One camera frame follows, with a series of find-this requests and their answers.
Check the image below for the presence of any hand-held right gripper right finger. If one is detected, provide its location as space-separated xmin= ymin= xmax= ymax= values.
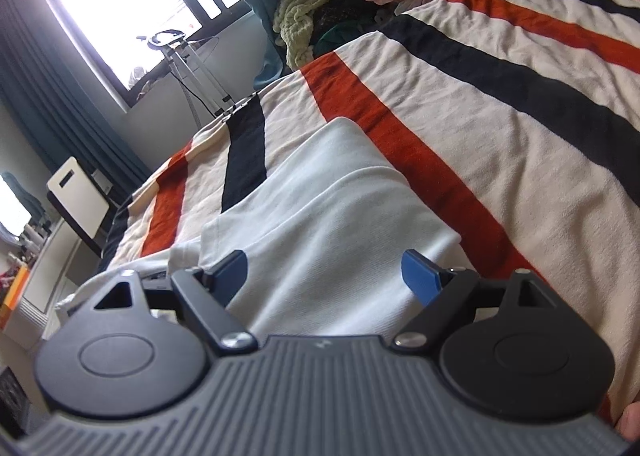
xmin=391 ymin=249 xmax=557 ymax=353

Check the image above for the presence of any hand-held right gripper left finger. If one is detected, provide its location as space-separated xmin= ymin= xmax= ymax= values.
xmin=91 ymin=249 xmax=259 ymax=353

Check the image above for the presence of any white ribbed garment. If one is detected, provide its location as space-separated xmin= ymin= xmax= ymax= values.
xmin=167 ymin=117 xmax=463 ymax=337

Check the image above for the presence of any pile of dark clothes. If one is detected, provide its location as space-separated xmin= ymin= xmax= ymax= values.
xmin=287 ymin=0 xmax=451 ymax=59

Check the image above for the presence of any white chair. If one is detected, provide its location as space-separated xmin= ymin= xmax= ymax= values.
xmin=46 ymin=156 xmax=112 ymax=258

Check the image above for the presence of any white desk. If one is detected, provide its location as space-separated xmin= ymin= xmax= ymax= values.
xmin=0 ymin=218 xmax=103 ymax=352

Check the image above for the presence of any striped blanket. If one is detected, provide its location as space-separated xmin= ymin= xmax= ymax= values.
xmin=97 ymin=0 xmax=640 ymax=429

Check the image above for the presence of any garment steamer stand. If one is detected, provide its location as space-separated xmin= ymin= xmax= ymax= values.
xmin=136 ymin=30 xmax=237 ymax=129

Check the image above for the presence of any orange box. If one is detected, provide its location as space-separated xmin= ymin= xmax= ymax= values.
xmin=0 ymin=267 xmax=30 ymax=328

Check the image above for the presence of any teal curtain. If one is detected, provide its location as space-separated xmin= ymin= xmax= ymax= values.
xmin=220 ymin=0 xmax=296 ymax=78
xmin=0 ymin=0 xmax=153 ymax=199

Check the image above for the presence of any yellow-green knitted cloth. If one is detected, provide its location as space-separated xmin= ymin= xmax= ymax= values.
xmin=272 ymin=0 xmax=335 ymax=71

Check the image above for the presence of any window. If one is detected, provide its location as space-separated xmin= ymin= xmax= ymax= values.
xmin=37 ymin=0 xmax=253 ymax=109

